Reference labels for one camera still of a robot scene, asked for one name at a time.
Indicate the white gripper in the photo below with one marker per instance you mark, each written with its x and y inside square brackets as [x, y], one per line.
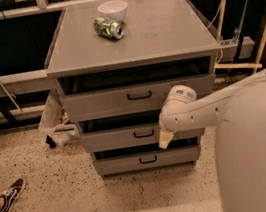
[168, 121]

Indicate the grey drawer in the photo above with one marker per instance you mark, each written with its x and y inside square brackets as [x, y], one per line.
[85, 106]
[121, 138]
[144, 161]

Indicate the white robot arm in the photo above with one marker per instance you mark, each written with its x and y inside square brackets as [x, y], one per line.
[238, 112]

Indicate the grey bottom drawer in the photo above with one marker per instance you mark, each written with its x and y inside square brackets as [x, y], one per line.
[144, 161]

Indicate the grey top drawer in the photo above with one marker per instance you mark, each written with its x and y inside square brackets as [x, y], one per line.
[85, 106]

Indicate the grey drawer cabinet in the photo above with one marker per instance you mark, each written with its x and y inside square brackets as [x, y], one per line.
[163, 40]

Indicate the clear plastic bag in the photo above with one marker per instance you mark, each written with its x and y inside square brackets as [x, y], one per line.
[55, 122]

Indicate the crushed green soda can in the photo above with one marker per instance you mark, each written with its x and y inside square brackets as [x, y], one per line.
[108, 28]

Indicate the white bowl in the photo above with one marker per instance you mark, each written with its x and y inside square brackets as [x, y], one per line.
[115, 10]

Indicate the black and white sneaker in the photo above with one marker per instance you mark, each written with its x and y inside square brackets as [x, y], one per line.
[9, 196]

